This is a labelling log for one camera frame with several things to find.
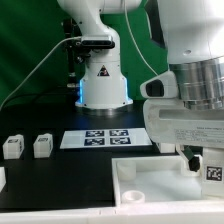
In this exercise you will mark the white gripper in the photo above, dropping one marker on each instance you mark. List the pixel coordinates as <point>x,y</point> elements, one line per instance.
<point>168,121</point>

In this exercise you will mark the white square tabletop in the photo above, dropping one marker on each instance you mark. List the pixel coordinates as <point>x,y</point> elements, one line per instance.
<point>147,180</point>

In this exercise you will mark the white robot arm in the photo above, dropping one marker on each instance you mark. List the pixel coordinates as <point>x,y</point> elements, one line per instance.
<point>184,105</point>

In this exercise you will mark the white sheet with markers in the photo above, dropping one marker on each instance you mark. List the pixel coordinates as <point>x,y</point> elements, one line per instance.
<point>77,139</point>

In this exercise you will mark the white obstacle piece left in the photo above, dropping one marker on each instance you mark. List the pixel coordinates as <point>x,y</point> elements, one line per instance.
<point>2,178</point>

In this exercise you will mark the white front table rail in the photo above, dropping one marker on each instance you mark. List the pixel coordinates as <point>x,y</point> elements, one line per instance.
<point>192,212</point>

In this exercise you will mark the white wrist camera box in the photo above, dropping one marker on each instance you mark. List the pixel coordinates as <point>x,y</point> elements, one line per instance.
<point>162,86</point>

